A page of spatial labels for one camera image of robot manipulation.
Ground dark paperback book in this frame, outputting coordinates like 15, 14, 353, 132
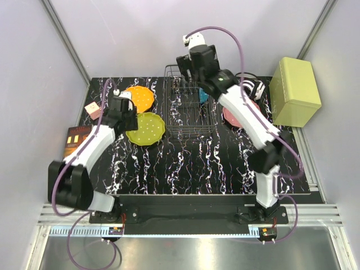
63, 125, 92, 158

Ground orange dotted plate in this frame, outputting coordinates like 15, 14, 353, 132
125, 86, 155, 114

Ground purple cable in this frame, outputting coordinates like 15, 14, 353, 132
182, 26, 306, 245
52, 78, 124, 268

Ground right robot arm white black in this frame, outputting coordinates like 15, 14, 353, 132
176, 44, 286, 223

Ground black wire dish rack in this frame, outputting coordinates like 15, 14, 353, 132
163, 64, 216, 140

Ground black marble pattern mat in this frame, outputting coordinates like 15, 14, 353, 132
53, 76, 312, 203

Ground lime green box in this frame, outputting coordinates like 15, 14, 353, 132
269, 57, 322, 128

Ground pink white cube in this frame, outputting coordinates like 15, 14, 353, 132
84, 102, 101, 120

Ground blue dotted plate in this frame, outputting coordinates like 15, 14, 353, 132
199, 88, 209, 105

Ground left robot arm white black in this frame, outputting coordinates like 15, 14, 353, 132
48, 91, 138, 223

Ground pink dotted plate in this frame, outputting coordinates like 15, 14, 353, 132
219, 100, 263, 129

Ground lime green dotted plate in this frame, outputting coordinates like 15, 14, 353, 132
126, 112, 165, 146

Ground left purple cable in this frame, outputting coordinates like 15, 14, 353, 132
52, 78, 124, 268

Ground black white headphones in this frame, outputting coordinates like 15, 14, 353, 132
235, 72, 267, 101

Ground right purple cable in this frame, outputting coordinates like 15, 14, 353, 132
182, 26, 306, 245

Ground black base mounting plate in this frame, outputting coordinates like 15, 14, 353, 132
89, 195, 289, 237

